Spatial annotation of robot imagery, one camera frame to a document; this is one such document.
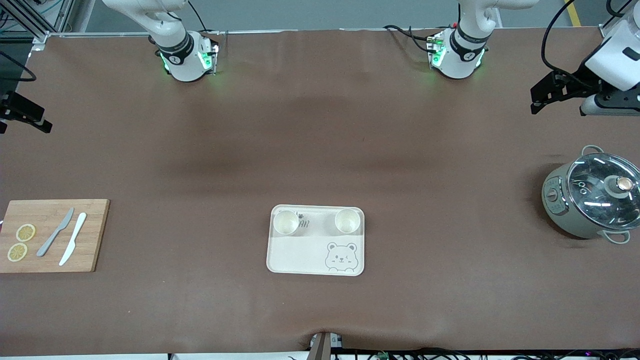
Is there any grey electric cooking pot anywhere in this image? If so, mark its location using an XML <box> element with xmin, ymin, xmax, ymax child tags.
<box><xmin>541</xmin><ymin>145</ymin><xmax>640</xmax><ymax>245</ymax></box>

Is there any bamboo cutting board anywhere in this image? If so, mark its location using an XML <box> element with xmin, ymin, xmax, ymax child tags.
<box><xmin>0</xmin><ymin>199</ymin><xmax>110</xmax><ymax>273</ymax></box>

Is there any black left base cable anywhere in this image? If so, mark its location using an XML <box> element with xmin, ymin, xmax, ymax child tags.
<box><xmin>384</xmin><ymin>24</ymin><xmax>437</xmax><ymax>54</ymax></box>

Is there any grey plastic knife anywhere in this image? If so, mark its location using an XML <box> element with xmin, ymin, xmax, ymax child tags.
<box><xmin>36</xmin><ymin>207</ymin><xmax>75</xmax><ymax>258</ymax></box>

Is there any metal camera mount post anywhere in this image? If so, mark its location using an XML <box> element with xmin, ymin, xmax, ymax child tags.
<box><xmin>310</xmin><ymin>331</ymin><xmax>344</xmax><ymax>360</ymax></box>

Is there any cream bear print tray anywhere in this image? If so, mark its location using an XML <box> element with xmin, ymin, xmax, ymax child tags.
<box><xmin>266</xmin><ymin>204</ymin><xmax>366</xmax><ymax>277</ymax></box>

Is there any black base cable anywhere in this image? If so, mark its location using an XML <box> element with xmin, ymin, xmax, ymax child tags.
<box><xmin>384</xmin><ymin>24</ymin><xmax>437</xmax><ymax>54</ymax></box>
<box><xmin>187</xmin><ymin>0</ymin><xmax>209</xmax><ymax>34</ymax></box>

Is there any white plastic cup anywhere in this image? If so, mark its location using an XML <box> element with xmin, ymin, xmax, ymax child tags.
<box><xmin>273</xmin><ymin>210</ymin><xmax>300</xmax><ymax>236</ymax></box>
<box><xmin>334</xmin><ymin>208</ymin><xmax>362</xmax><ymax>235</ymax></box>

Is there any brown table cover mat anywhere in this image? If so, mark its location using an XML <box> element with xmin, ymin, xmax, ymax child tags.
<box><xmin>0</xmin><ymin>29</ymin><xmax>640</xmax><ymax>357</ymax></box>

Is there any aluminium frame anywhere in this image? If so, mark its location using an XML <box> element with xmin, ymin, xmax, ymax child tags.
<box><xmin>0</xmin><ymin>0</ymin><xmax>77</xmax><ymax>47</ymax></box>

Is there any black looped cable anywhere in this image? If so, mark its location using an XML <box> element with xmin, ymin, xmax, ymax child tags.
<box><xmin>605</xmin><ymin>0</ymin><xmax>632</xmax><ymax>19</ymax></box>

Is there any white plastic knife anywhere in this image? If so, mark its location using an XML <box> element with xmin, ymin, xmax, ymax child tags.
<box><xmin>59</xmin><ymin>212</ymin><xmax>87</xmax><ymax>267</ymax></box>

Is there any black right base cable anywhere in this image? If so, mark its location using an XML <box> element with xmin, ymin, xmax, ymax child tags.
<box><xmin>187</xmin><ymin>0</ymin><xmax>209</xmax><ymax>34</ymax></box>

